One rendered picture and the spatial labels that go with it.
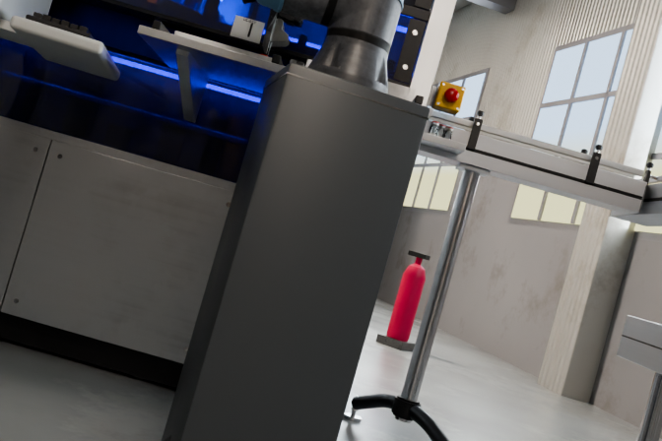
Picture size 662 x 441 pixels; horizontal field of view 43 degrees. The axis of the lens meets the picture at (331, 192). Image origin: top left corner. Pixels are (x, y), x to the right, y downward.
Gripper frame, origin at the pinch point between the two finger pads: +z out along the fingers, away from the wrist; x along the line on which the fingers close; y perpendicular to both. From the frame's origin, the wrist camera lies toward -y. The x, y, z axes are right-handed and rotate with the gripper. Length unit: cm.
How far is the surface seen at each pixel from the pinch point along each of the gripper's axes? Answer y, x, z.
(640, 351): 117, 14, 48
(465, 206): 65, 34, 22
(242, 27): -9.9, 19.7, -7.9
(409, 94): 37.3, -17.8, 4.2
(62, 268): -39, 20, 69
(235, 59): -3.0, -20.1, 8.0
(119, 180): -30, 20, 42
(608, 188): 103, 31, 6
